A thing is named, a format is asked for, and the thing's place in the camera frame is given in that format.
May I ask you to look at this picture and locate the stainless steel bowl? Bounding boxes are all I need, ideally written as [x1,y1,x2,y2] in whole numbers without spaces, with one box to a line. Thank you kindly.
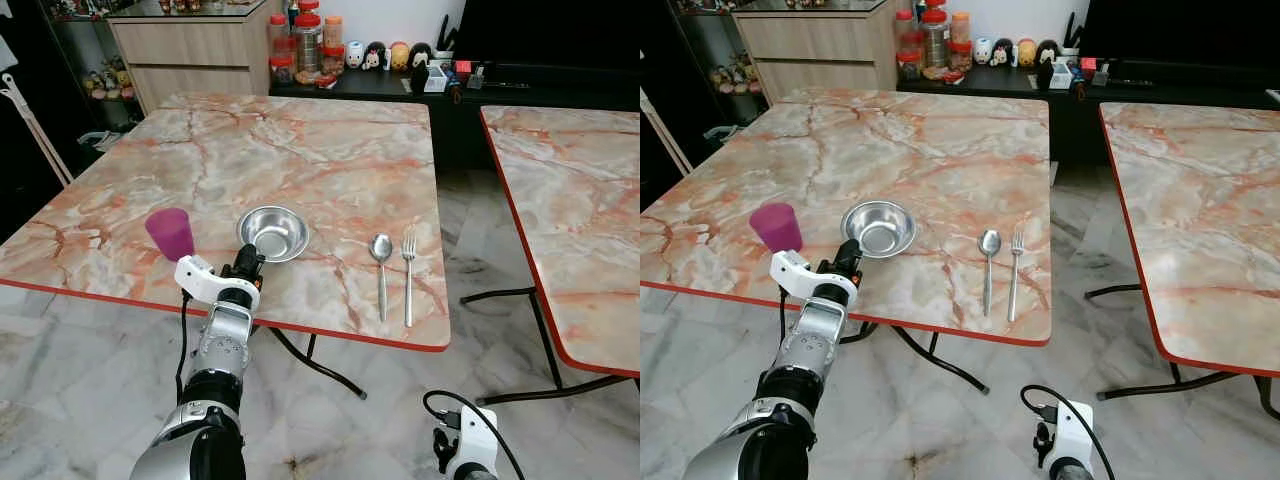
[236,206,311,264]
[841,200,917,259]

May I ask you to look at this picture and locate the magenta plastic cup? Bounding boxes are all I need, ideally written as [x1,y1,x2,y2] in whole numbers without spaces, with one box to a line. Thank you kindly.
[750,202,804,254]
[145,208,196,263]

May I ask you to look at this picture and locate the stainless steel spoon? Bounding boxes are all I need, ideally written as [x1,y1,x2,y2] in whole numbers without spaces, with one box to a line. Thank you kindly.
[977,229,1002,318]
[369,233,394,323]

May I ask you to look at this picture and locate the black metal table legs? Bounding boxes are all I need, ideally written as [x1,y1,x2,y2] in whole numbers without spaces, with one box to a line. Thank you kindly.
[840,320,991,396]
[1085,283,1280,421]
[250,322,368,401]
[460,287,641,406]

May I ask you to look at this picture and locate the stainless steel fork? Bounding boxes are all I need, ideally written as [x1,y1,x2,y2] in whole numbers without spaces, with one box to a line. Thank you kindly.
[401,228,417,329]
[1008,225,1026,323]

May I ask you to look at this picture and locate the large clear jar red lid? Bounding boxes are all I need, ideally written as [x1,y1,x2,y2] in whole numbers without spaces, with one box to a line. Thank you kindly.
[293,12,324,83]
[920,8,952,80]

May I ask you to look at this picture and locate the white folded rack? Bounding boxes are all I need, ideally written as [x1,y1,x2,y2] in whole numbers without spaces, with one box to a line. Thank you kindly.
[640,88,693,177]
[0,72,73,189]

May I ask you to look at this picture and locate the black glass display shelf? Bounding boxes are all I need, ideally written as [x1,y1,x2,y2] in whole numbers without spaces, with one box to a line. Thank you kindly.
[40,0,136,136]
[665,0,746,129]

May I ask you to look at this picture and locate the black television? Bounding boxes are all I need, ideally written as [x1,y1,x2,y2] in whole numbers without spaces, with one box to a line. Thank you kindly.
[450,0,641,71]
[1078,0,1280,71]

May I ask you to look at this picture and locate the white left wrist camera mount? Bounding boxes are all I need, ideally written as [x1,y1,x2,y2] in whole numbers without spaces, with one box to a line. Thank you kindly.
[769,250,859,300]
[174,256,261,305]

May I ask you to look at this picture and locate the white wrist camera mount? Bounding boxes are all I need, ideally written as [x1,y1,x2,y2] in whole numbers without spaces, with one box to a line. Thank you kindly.
[769,250,859,300]
[174,256,261,305]
[1040,400,1095,473]
[440,403,499,477]

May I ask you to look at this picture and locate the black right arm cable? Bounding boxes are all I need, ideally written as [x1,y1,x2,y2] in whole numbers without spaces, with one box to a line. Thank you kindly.
[1020,385,1116,480]
[423,390,526,480]

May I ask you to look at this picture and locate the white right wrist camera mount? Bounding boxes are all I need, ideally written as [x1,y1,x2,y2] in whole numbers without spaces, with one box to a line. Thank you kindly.
[440,403,499,477]
[1040,400,1095,473]

